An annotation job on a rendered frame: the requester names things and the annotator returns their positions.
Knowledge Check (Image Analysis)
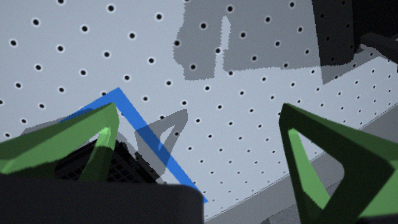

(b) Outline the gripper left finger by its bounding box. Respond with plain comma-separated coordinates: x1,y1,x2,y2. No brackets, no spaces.
0,103,119,181

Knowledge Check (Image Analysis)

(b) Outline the blue tape outline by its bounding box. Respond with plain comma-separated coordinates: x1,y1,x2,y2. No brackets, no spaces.
60,87,199,190

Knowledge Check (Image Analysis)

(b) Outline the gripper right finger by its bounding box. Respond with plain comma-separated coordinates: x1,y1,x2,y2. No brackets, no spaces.
279,103,398,224

